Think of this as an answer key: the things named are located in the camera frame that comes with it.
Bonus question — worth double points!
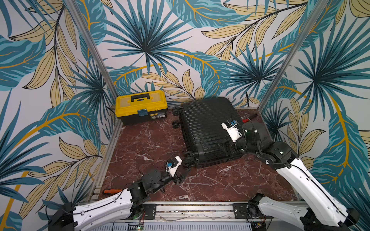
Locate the black hard-shell suitcase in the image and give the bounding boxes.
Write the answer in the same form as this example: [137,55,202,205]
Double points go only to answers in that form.
[172,97,244,168]

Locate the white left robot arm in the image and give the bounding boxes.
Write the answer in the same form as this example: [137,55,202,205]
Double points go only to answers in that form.
[48,166,192,231]

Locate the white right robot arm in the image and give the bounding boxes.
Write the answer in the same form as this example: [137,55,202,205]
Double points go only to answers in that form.
[222,119,360,231]

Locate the red pipe wrench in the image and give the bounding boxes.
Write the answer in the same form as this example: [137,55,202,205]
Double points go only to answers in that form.
[241,114,258,123]

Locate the yellow and black toolbox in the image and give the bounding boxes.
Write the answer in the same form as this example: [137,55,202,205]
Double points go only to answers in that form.
[115,90,168,126]

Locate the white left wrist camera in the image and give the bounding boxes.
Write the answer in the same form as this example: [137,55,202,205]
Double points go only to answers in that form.
[165,156,182,177]

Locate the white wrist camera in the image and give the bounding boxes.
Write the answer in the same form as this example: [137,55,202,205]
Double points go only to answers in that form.
[165,156,182,177]
[221,118,242,143]

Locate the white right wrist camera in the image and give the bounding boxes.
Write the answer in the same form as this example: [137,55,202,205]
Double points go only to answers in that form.
[221,118,242,143]

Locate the orange handled screwdriver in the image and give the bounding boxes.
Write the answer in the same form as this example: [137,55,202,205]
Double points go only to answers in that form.
[103,189,122,195]

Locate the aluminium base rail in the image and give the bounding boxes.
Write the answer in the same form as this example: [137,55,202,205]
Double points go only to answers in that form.
[66,200,316,231]

